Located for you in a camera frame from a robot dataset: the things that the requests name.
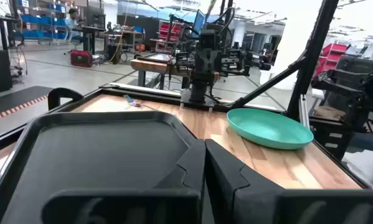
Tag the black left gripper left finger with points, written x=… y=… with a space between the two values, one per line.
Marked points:
x=173 y=202

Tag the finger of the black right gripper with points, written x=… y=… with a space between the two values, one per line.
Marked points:
x=201 y=67
x=213 y=67

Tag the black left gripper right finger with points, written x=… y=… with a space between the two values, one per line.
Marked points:
x=236 y=199

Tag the teal plate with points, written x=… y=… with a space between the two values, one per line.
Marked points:
x=267 y=127

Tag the multicoloured cutlery piece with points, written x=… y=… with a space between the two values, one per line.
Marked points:
x=131 y=100

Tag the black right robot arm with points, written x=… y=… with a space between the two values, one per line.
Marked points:
x=201 y=91

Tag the black neighbouring robot arm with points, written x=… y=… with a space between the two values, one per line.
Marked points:
x=351 y=81

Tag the black plastic tray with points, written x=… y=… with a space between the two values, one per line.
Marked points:
x=96 y=155

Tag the blue-lit monitor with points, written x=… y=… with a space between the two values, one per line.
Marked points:
x=199 y=20

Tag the rack with red bins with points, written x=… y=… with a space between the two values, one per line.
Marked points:
x=331 y=57
x=167 y=31

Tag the wooden background table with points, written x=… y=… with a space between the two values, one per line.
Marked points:
x=152 y=66

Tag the black drawer unit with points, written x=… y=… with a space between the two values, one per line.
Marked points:
x=329 y=137

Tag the red tool case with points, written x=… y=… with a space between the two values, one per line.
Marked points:
x=81 y=58

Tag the person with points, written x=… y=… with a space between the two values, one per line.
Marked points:
x=71 y=25

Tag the shelf with blue bins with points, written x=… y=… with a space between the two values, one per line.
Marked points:
x=40 y=21

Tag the black mat with orange stripe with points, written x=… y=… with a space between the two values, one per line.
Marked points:
x=15 y=101

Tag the black table frame post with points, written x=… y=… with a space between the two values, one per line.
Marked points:
x=314 y=46

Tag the black curved bracket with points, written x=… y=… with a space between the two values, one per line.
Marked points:
x=63 y=92

